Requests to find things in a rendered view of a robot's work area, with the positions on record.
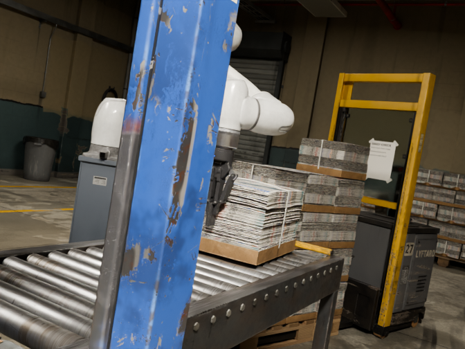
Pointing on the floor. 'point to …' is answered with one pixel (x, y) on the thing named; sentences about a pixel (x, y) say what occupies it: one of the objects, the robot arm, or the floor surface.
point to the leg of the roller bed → (324, 321)
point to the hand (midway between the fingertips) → (211, 214)
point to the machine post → (162, 173)
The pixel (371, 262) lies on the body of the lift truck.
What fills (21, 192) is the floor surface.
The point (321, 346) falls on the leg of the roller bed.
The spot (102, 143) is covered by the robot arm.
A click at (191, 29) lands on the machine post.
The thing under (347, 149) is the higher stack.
